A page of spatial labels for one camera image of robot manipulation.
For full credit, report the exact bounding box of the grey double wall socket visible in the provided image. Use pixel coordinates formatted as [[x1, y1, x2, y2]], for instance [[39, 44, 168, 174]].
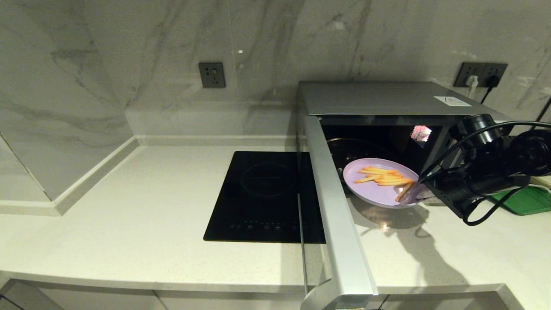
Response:
[[454, 62, 508, 88]]

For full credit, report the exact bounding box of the green plastic tray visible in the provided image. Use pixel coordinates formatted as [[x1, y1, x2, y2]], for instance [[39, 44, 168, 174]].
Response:
[[489, 185, 551, 216]]

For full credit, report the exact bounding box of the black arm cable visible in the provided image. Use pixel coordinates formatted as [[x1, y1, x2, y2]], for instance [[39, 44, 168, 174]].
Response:
[[418, 121, 551, 183], [463, 187, 523, 227]]

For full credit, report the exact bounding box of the purple round plate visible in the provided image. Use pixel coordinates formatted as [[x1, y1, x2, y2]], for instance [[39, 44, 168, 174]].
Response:
[[343, 158, 424, 209]]

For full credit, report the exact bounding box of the black induction cooktop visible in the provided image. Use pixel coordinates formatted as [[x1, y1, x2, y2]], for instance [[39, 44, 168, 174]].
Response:
[[203, 151, 326, 244]]

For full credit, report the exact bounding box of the grey cabinet front panel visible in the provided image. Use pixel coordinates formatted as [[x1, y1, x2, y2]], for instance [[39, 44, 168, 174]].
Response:
[[378, 293, 502, 310]]

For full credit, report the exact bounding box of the black cylindrical wrist camera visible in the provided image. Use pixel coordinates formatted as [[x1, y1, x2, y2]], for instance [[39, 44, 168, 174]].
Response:
[[462, 114, 503, 147]]

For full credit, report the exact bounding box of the white label sticker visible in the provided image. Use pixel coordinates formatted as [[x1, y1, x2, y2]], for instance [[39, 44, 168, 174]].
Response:
[[434, 96, 472, 107]]

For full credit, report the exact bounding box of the grey single wall socket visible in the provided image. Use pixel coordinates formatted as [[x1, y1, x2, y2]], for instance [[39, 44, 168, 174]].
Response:
[[198, 62, 226, 89]]

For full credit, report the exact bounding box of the silver Panasonic microwave oven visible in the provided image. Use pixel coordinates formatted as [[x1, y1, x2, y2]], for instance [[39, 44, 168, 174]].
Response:
[[297, 81, 513, 206]]

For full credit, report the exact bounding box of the black glass microwave door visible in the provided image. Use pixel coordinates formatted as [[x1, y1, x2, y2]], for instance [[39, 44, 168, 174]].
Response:
[[296, 115, 379, 310]]

